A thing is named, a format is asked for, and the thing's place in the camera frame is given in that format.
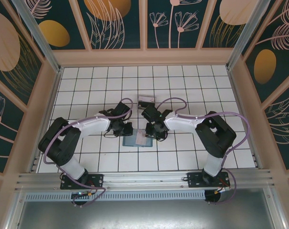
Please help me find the white VIP card cherry blossom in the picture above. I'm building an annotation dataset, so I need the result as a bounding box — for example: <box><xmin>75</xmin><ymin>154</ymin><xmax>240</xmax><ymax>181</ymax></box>
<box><xmin>134</xmin><ymin>129</ymin><xmax>147</xmax><ymax>146</ymax></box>
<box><xmin>139</xmin><ymin>95</ymin><xmax>157</xmax><ymax>103</ymax></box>

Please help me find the small dark box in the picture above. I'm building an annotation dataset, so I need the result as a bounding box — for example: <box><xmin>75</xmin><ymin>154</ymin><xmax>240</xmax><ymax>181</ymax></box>
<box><xmin>137</xmin><ymin>94</ymin><xmax>158</xmax><ymax>113</ymax></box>

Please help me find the grey metal sheet panel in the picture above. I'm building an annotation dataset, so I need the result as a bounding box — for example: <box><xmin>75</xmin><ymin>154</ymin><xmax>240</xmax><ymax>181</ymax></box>
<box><xmin>6</xmin><ymin>188</ymin><xmax>286</xmax><ymax>229</ymax></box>

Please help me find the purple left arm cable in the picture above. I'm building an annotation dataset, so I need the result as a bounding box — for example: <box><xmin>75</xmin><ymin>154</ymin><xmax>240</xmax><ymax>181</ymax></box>
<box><xmin>43</xmin><ymin>97</ymin><xmax>134</xmax><ymax>208</ymax></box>

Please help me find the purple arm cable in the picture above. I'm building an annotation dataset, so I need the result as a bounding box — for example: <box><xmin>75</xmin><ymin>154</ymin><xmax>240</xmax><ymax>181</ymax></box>
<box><xmin>156</xmin><ymin>96</ymin><xmax>252</xmax><ymax>206</ymax></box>
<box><xmin>43</xmin><ymin>97</ymin><xmax>134</xmax><ymax>208</ymax></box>

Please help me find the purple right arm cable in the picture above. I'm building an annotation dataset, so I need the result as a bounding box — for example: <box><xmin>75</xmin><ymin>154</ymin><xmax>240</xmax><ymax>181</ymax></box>
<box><xmin>156</xmin><ymin>96</ymin><xmax>252</xmax><ymax>206</ymax></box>

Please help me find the aluminium mounting rail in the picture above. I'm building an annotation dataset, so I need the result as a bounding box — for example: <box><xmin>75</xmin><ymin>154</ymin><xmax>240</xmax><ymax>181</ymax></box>
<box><xmin>14</xmin><ymin>169</ymin><xmax>276</xmax><ymax>191</ymax></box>

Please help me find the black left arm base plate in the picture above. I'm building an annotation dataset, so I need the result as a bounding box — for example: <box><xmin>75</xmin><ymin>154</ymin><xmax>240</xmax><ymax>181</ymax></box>
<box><xmin>60</xmin><ymin>174</ymin><xmax>104</xmax><ymax>190</ymax></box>

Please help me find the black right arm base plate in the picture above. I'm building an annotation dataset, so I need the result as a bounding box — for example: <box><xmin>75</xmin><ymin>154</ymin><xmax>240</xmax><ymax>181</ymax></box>
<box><xmin>186</xmin><ymin>172</ymin><xmax>231</xmax><ymax>188</ymax></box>

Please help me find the slotted grey cable duct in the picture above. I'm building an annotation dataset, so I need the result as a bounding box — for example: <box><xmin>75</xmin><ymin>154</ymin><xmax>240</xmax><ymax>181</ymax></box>
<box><xmin>24</xmin><ymin>190</ymin><xmax>206</xmax><ymax>201</ymax></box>

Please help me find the aluminium frame post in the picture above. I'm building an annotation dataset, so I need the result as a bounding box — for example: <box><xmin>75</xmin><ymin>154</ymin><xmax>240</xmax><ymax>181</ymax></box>
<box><xmin>225</xmin><ymin>0</ymin><xmax>267</xmax><ymax>70</ymax></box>
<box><xmin>10</xmin><ymin>0</ymin><xmax>64</xmax><ymax>73</ymax></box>

